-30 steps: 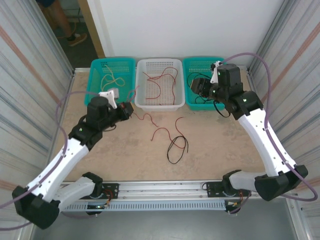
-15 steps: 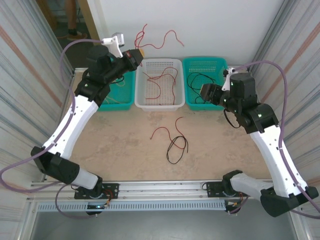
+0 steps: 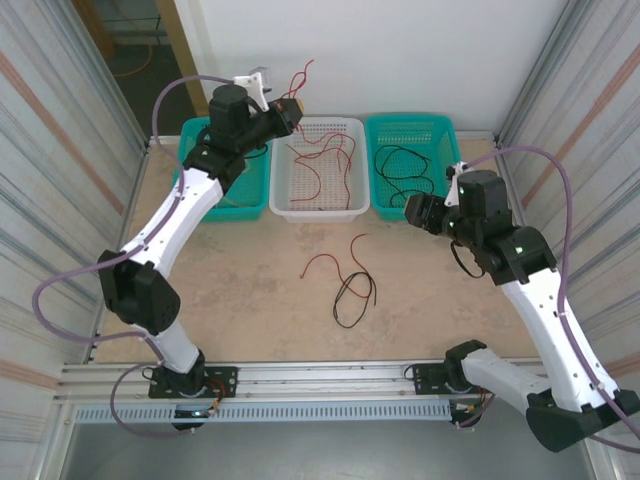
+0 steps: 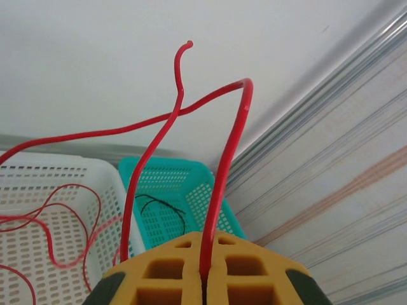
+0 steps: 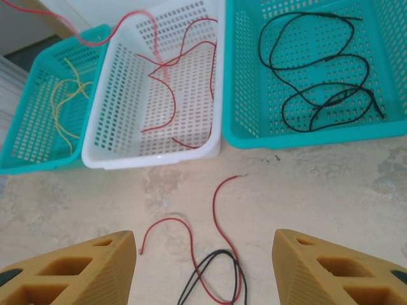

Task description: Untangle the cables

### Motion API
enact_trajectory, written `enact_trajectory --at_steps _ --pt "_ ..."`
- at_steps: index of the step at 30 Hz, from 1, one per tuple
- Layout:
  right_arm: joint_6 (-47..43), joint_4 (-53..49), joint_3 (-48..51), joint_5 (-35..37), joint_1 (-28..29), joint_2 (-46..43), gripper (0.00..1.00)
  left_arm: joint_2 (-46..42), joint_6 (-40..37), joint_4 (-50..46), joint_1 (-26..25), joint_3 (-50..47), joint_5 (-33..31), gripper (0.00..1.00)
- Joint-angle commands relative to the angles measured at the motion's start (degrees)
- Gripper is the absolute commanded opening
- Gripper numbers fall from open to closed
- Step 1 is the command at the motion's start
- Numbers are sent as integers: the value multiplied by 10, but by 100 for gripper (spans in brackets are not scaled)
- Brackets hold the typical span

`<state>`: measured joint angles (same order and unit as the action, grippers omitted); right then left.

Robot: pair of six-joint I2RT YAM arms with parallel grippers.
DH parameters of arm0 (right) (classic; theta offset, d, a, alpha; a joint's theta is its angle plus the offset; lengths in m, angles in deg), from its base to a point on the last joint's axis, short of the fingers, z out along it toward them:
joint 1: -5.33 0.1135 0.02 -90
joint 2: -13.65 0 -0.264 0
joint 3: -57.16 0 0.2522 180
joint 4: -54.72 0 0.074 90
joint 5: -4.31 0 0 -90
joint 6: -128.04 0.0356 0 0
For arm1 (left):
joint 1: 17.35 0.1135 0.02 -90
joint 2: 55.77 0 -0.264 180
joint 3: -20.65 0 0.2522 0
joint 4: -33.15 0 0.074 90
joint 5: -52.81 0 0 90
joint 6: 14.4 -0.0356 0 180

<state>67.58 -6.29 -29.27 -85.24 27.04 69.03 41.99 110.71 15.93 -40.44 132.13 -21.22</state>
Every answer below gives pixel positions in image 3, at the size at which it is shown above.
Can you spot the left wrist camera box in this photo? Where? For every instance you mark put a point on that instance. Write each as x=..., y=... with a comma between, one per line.
x=250, y=80

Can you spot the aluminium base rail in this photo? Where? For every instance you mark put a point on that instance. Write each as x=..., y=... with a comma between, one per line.
x=320, y=380

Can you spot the white plastic basket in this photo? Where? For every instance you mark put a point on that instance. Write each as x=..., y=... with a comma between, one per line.
x=280, y=150

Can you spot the wooden furniture leg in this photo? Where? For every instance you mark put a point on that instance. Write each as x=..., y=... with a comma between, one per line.
x=101, y=30

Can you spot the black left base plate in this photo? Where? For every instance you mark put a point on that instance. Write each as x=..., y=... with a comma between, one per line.
x=225, y=380

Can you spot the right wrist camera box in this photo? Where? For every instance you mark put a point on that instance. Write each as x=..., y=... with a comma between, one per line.
x=452, y=192

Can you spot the wooden door frame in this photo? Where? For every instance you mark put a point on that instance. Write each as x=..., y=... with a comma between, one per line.
x=182, y=50

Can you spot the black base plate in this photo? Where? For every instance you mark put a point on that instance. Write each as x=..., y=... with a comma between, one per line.
x=430, y=375
x=225, y=380

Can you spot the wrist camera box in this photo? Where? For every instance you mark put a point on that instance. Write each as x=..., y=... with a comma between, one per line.
x=452, y=192
x=250, y=80

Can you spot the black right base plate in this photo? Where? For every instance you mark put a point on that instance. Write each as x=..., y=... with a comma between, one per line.
x=430, y=375

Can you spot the teal plastic basket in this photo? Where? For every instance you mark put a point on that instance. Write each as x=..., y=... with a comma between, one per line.
x=250, y=195
x=415, y=130

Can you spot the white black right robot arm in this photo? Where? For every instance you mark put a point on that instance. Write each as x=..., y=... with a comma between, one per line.
x=540, y=310

